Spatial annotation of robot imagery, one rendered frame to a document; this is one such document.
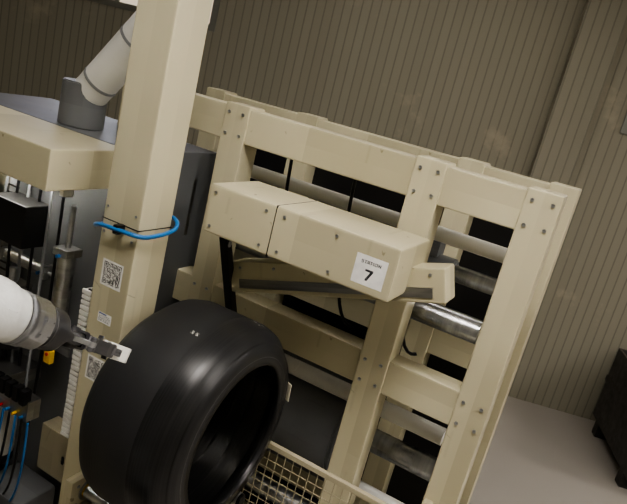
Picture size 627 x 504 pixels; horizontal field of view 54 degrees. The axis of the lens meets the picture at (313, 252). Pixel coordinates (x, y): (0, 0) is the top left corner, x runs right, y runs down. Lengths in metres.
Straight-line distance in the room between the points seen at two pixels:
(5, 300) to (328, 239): 0.90
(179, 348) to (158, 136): 0.53
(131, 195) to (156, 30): 0.42
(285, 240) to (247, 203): 0.16
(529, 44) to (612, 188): 1.28
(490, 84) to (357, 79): 1.03
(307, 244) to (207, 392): 0.48
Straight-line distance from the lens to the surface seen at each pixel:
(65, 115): 2.25
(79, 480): 1.93
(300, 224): 1.70
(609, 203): 5.40
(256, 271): 1.95
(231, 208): 1.81
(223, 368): 1.54
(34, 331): 1.09
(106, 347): 1.21
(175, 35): 1.62
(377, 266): 1.61
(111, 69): 2.15
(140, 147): 1.66
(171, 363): 1.54
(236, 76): 5.29
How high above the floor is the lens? 2.13
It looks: 15 degrees down
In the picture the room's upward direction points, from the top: 14 degrees clockwise
